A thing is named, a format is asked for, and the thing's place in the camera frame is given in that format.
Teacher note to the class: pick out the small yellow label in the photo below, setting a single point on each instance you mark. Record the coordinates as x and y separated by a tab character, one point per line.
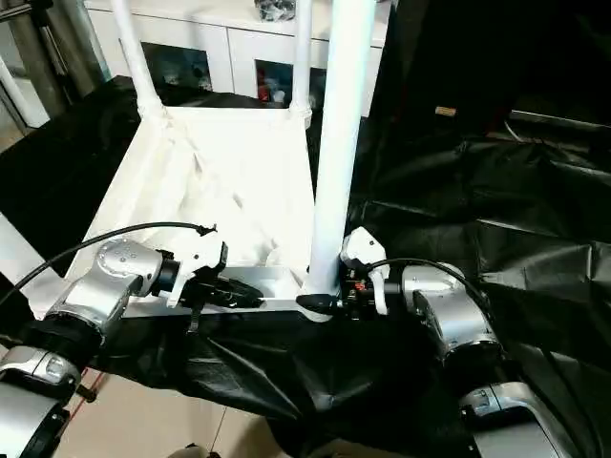
446	110

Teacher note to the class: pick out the black backdrop cloth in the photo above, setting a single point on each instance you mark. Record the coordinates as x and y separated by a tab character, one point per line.
501	47

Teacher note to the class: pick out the black mat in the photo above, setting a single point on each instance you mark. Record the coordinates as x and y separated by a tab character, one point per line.
286	362

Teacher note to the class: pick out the black tripod pole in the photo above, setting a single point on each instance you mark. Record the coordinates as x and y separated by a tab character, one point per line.
19	10

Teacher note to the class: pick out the white glass-door cabinet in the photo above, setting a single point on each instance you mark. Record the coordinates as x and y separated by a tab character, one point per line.
217	38

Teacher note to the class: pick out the white jar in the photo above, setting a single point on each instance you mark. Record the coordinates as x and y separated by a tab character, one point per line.
317	101
278	97

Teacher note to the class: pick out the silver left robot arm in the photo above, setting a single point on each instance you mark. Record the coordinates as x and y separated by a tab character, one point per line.
119	267

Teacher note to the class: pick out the black metal bar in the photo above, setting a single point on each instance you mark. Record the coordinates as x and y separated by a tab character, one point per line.
558	119

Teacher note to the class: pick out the white pole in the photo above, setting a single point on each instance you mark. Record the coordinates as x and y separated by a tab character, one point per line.
19	100

